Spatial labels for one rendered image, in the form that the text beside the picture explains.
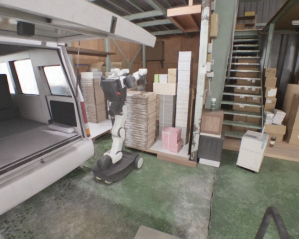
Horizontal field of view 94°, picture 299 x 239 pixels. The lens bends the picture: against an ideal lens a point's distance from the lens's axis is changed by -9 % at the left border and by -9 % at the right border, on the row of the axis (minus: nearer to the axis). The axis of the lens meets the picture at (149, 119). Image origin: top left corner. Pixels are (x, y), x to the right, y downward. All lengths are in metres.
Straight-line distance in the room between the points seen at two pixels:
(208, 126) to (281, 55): 4.25
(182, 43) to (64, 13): 6.21
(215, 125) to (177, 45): 4.85
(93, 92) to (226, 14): 3.31
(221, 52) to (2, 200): 3.52
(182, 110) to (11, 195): 2.55
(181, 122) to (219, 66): 1.23
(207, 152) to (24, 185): 2.38
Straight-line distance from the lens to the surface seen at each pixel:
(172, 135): 2.66
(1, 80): 3.69
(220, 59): 3.19
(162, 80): 2.94
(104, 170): 2.21
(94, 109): 4.33
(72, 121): 2.41
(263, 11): 9.17
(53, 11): 0.73
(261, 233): 1.30
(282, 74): 6.25
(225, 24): 3.29
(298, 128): 4.19
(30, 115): 3.40
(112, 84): 1.97
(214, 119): 2.47
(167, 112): 2.96
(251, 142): 2.66
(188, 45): 6.72
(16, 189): 1.87
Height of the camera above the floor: 1.45
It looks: 17 degrees down
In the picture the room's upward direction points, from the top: straight up
